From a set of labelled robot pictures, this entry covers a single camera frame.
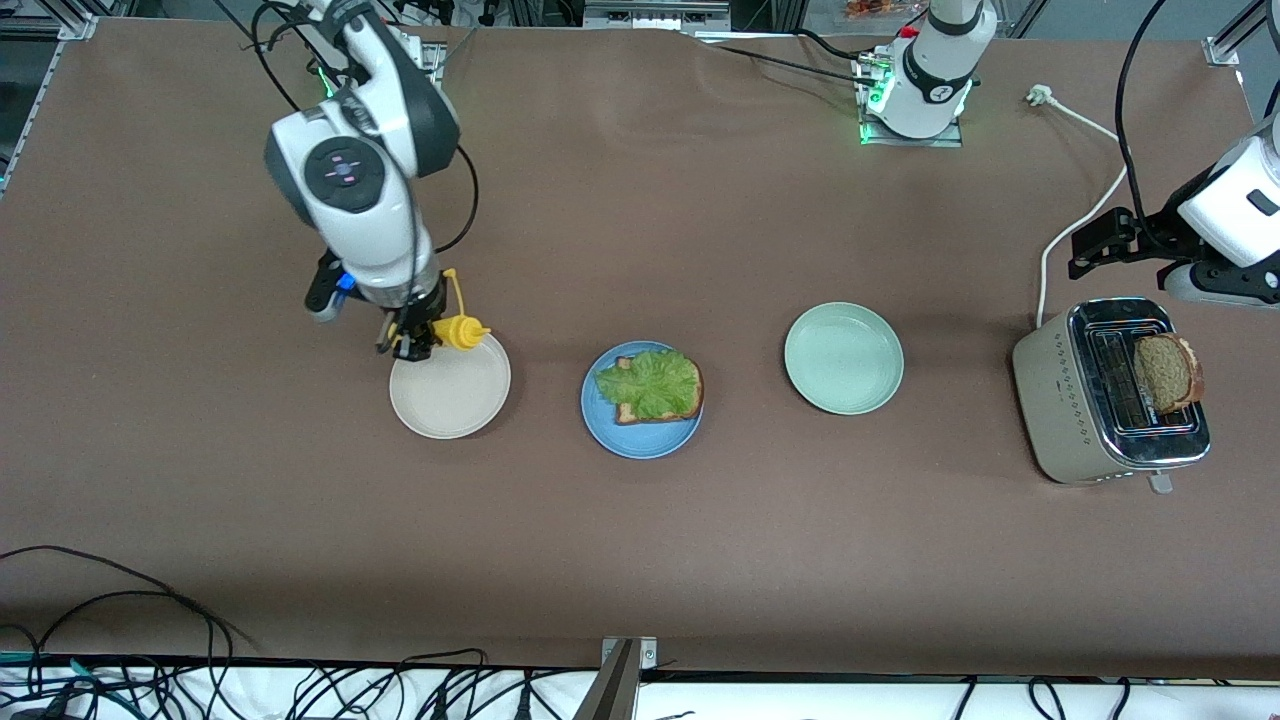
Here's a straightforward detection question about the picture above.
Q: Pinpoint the aluminium corner bracket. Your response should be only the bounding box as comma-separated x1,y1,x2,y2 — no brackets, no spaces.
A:
1205,0,1280,69

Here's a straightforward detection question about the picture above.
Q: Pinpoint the black base cable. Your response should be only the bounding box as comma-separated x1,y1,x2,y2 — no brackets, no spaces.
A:
690,28,881,89

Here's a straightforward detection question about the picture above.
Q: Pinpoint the grey metal box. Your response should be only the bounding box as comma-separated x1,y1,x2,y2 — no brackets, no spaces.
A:
583,0,731,31

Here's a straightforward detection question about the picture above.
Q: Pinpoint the beige chrome toaster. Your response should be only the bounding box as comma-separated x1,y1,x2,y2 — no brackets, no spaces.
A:
1012,297,1213,495

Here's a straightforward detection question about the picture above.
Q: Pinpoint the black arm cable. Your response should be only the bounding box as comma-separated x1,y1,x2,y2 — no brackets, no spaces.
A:
1113,0,1280,226
250,0,481,256

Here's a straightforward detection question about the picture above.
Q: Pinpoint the blue plate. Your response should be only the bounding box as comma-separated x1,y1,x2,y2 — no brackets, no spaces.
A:
581,341,705,460

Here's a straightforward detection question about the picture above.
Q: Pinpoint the perforated metal rail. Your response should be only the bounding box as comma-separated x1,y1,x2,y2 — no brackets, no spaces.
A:
0,40,63,196

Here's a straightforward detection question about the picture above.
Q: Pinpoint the metal table edge bracket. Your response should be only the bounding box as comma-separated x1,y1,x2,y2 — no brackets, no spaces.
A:
575,637,659,720

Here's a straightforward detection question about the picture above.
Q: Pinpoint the aluminium frame bar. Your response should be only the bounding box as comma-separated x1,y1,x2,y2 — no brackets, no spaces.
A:
0,0,101,41

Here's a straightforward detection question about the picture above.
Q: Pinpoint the brown bread slice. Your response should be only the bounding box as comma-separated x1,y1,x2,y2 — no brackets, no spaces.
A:
1133,333,1206,415
614,360,705,426

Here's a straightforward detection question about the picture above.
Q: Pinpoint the thin black table cable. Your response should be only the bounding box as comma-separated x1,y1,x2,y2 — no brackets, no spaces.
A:
0,545,259,661
25,590,236,720

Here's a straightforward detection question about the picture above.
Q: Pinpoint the white toaster power cord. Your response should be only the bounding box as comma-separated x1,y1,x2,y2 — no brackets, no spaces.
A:
1025,84,1133,326

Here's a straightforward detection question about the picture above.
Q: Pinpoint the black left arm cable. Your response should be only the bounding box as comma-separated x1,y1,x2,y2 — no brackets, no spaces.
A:
1113,0,1280,226

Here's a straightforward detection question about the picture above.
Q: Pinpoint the green lettuce leaf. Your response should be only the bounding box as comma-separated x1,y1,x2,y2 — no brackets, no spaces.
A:
594,348,701,421

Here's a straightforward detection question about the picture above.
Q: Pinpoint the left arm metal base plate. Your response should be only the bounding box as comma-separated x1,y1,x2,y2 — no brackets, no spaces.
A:
855,52,966,148

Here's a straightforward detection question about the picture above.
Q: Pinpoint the beige plate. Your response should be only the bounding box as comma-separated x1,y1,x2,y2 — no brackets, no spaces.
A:
389,330,512,440

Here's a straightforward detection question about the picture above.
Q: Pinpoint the pale green plate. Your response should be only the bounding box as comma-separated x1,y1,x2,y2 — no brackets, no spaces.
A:
784,302,905,416

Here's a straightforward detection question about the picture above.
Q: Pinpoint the yellow mustard squeeze bottle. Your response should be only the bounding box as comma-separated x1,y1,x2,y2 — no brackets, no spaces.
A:
400,268,493,355

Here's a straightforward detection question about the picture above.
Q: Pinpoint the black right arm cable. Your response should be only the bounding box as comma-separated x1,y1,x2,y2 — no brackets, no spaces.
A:
250,0,481,256

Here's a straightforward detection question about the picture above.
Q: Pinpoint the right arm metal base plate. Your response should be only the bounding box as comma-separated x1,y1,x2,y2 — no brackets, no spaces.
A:
400,30,447,81

